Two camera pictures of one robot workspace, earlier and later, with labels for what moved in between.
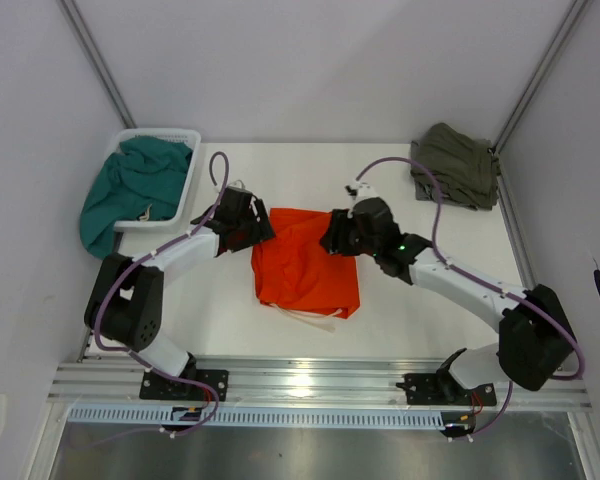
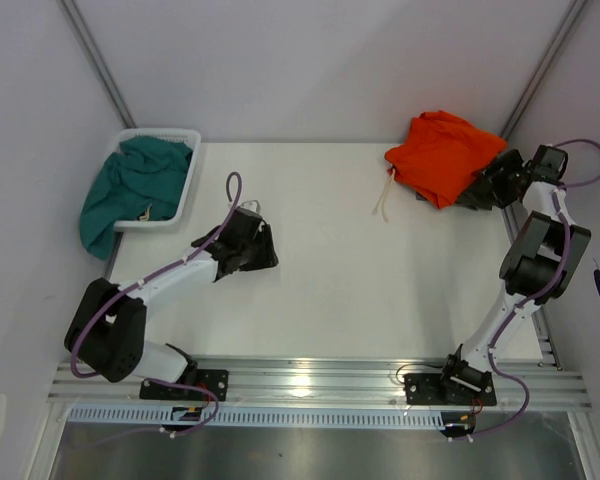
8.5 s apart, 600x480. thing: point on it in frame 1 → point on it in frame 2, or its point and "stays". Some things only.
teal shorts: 144,181 stays
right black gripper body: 345,239 → 504,181
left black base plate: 158,386 stays
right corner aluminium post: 543,73 stays
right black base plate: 442,389 stays
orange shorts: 294,270 → 440,152
